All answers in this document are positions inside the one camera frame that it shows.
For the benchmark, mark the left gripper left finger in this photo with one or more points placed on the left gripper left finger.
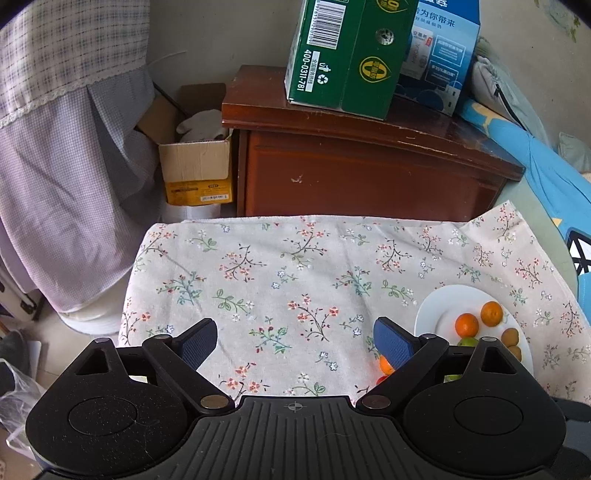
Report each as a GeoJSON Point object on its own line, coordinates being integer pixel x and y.
{"type": "Point", "coordinates": [175, 361]}

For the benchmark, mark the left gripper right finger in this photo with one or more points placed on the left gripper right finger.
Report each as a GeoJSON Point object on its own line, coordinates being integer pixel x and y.
{"type": "Point", "coordinates": [413, 359]}

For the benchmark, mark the small orange back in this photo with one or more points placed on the small orange back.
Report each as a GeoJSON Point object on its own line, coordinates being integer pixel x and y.
{"type": "Point", "coordinates": [385, 366]}

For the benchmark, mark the small orange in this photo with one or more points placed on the small orange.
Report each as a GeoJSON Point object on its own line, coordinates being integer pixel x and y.
{"type": "Point", "coordinates": [491, 314]}
{"type": "Point", "coordinates": [385, 366]}

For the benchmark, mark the green fruit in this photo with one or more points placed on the green fruit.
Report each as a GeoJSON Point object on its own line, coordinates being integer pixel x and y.
{"type": "Point", "coordinates": [468, 342]}
{"type": "Point", "coordinates": [452, 378]}

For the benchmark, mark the brown kiwi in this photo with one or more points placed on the brown kiwi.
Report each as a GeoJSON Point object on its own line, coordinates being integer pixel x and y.
{"type": "Point", "coordinates": [510, 337]}
{"type": "Point", "coordinates": [516, 351]}

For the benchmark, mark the brown kiwi front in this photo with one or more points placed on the brown kiwi front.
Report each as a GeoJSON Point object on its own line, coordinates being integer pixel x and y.
{"type": "Point", "coordinates": [516, 351]}

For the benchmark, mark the white plate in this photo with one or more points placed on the white plate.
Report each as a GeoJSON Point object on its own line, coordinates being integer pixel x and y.
{"type": "Point", "coordinates": [439, 311]}

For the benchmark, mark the white fan base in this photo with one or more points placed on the white fan base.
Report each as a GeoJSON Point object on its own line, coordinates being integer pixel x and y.
{"type": "Point", "coordinates": [102, 316]}

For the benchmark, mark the floral tablecloth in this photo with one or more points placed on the floral tablecloth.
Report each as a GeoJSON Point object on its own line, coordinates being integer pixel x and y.
{"type": "Point", "coordinates": [295, 299]}

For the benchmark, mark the clear plastic bag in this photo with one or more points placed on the clear plastic bag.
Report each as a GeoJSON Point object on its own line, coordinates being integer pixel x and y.
{"type": "Point", "coordinates": [19, 394]}

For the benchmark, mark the cardboard box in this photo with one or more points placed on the cardboard box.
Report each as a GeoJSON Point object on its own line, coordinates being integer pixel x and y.
{"type": "Point", "coordinates": [195, 149]}

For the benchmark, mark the purple checked cloth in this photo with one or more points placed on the purple checked cloth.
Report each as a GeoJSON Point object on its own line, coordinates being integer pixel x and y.
{"type": "Point", "coordinates": [77, 177]}

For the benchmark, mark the brown wooden cabinet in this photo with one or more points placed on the brown wooden cabinet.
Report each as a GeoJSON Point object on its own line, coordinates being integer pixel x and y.
{"type": "Point", "coordinates": [417, 164]}

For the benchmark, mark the blue plush pillow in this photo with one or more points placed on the blue plush pillow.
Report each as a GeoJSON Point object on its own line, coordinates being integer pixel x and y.
{"type": "Point", "coordinates": [562, 191]}

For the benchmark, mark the grey zip cushion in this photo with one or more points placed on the grey zip cushion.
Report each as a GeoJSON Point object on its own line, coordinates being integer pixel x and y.
{"type": "Point", "coordinates": [493, 86]}

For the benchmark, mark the green carton box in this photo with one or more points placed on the green carton box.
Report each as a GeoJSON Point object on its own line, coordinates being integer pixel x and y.
{"type": "Point", "coordinates": [347, 55]}

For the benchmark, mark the blue carton box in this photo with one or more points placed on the blue carton box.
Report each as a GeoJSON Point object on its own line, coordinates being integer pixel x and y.
{"type": "Point", "coordinates": [440, 53]}

